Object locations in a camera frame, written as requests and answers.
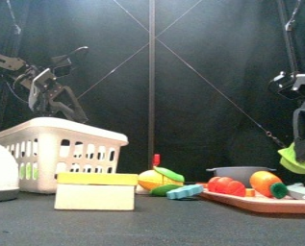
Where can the grey toy pot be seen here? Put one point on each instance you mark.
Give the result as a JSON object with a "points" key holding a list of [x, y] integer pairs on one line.
{"points": [[240, 173]]}

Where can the vertical metal frame pole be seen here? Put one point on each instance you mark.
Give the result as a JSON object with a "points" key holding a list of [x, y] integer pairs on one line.
{"points": [[152, 96]]}

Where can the green toy vegetable piece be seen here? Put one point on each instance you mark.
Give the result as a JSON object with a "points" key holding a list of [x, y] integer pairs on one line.
{"points": [[163, 191]]}

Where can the orange toy carrot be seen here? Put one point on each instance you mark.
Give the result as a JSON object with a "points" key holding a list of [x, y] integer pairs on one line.
{"points": [[264, 182]]}

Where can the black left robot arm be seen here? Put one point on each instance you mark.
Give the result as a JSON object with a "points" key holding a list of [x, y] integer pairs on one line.
{"points": [[5, 62]]}

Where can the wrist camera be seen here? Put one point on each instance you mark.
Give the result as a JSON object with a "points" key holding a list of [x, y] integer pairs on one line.
{"points": [[65, 65], [282, 85]]}

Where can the yellow toy squash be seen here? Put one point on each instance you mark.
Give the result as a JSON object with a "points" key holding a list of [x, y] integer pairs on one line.
{"points": [[153, 179]]}

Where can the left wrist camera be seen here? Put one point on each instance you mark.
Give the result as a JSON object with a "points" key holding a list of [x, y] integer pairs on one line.
{"points": [[65, 65]]}

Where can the red toy tomato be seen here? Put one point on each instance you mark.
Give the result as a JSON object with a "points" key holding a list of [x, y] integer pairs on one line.
{"points": [[225, 185]]}

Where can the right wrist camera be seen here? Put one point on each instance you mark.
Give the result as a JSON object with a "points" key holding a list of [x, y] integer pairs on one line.
{"points": [[282, 85]]}

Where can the red orange toy stick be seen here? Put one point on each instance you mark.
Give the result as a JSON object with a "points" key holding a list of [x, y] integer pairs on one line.
{"points": [[156, 159]]}

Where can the yellow white toy block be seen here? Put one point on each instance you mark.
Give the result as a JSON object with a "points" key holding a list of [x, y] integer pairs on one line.
{"points": [[94, 192]]}

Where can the white plastic basket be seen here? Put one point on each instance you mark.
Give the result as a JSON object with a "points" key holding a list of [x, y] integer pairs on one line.
{"points": [[73, 131]]}

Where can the small orange toy slice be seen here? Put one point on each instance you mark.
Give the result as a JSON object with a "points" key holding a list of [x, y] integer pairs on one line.
{"points": [[251, 192]]}

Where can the white grey toy knife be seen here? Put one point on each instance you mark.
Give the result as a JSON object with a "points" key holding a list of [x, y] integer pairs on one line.
{"points": [[303, 191]]}

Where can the blue toy piece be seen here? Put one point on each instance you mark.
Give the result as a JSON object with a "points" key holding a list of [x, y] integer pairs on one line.
{"points": [[185, 191]]}

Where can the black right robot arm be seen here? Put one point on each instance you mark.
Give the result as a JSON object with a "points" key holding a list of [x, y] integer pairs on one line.
{"points": [[290, 38]]}

